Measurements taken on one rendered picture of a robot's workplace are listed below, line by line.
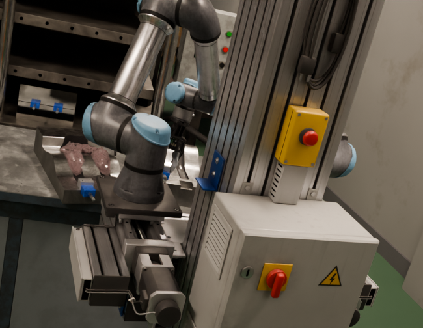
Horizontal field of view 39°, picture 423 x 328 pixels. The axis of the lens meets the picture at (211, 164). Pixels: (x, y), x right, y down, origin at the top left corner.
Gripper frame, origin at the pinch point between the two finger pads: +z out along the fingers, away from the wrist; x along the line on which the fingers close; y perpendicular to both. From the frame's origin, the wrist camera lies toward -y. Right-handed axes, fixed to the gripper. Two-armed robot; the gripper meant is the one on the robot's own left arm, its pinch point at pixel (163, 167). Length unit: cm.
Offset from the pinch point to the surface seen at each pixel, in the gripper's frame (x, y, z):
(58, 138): -39.9, -25.0, 5.6
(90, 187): -25.1, 11.0, 12.4
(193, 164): 16.2, -20.9, -0.8
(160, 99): 2, -69, -18
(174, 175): 6.9, -7.5, 3.3
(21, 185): -48, 1, 21
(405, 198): 197, -137, 1
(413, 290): 197, -91, 49
